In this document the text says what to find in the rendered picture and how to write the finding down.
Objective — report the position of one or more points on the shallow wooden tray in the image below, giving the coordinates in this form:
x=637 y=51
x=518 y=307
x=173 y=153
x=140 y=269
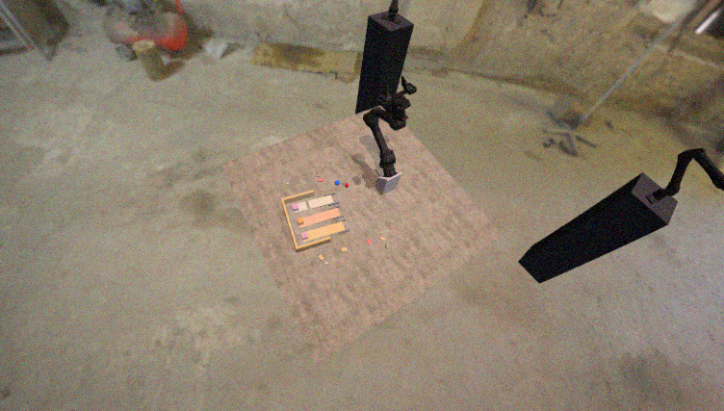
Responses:
x=305 y=220

